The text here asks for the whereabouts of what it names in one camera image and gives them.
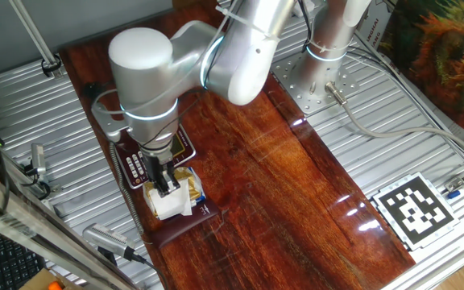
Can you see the silver finned camera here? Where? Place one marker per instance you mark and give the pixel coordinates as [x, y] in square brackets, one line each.
[107, 239]

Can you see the black keyboard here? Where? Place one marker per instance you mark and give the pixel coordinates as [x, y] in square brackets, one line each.
[10, 262]

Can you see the maroon telephone base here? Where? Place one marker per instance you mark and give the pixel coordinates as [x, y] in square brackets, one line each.
[183, 149]

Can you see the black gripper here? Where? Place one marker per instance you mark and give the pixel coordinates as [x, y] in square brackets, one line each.
[155, 161]

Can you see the black wrist-mounted camera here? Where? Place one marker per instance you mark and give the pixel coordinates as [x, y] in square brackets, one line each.
[92, 89]

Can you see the gold tissue pack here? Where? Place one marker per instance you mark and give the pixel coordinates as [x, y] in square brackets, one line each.
[175, 205]

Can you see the small orange object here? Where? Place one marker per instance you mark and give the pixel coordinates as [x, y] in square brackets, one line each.
[55, 286]

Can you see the small metal bracket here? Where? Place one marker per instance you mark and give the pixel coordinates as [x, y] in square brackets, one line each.
[454, 184]

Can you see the glossy brown wooden board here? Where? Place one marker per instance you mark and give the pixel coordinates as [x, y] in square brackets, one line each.
[276, 193]

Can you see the black white marker board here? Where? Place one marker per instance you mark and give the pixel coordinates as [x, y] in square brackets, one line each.
[415, 211]

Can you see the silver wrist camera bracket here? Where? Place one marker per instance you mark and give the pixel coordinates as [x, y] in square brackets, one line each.
[109, 125]

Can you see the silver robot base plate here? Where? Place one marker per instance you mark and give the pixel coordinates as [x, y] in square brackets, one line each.
[292, 92]

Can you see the black pole clamp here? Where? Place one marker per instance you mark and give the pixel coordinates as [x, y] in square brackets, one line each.
[50, 69]

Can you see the metal stand pole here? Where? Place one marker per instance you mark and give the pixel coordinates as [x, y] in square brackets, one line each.
[34, 36]

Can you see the white printed carton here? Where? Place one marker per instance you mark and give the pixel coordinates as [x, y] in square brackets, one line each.
[373, 22]

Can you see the small blue object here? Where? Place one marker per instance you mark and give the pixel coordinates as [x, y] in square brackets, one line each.
[454, 194]

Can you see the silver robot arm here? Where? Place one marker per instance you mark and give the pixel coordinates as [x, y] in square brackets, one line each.
[147, 72]

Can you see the grey metal frame bar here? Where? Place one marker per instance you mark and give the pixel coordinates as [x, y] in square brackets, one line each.
[34, 237]

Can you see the colourful printed poster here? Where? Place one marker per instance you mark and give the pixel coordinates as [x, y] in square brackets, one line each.
[445, 60]

